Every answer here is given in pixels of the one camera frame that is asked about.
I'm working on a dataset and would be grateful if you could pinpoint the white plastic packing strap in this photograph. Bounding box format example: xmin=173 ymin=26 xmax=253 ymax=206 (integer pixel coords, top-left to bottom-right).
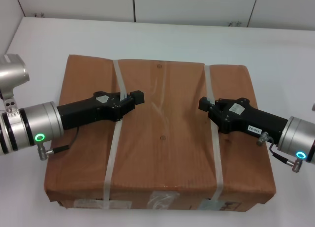
xmin=203 ymin=64 xmax=225 ymax=201
xmin=102 ymin=59 xmax=129 ymax=210

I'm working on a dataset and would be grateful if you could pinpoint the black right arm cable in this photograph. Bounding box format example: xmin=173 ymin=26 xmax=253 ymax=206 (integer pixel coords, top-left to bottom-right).
xmin=256 ymin=131 xmax=306 ymax=173

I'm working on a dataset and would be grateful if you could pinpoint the white shipping label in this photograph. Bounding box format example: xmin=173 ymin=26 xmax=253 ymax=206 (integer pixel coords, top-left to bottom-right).
xmin=73 ymin=198 xmax=105 ymax=210

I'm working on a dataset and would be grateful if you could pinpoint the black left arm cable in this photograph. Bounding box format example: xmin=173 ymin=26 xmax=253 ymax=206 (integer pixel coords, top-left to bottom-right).
xmin=36 ymin=127 xmax=80 ymax=162

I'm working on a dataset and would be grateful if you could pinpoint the blue box label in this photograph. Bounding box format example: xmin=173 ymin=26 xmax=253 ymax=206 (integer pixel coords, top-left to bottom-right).
xmin=197 ymin=198 xmax=222 ymax=211

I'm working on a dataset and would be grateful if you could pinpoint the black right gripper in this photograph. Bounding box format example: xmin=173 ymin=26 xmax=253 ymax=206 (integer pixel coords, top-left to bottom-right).
xmin=198 ymin=97 xmax=290 ymax=144

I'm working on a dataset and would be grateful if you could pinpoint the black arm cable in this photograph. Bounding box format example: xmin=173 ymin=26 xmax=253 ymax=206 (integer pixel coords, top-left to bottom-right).
xmin=256 ymin=131 xmax=306 ymax=173
xmin=36 ymin=127 xmax=80 ymax=162

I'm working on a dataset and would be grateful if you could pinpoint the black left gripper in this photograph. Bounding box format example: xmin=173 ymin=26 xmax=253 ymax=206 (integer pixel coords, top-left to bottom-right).
xmin=56 ymin=89 xmax=146 ymax=130

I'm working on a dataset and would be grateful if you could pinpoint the brown cardboard box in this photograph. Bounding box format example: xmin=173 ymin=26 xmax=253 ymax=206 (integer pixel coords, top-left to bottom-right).
xmin=43 ymin=54 xmax=276 ymax=211

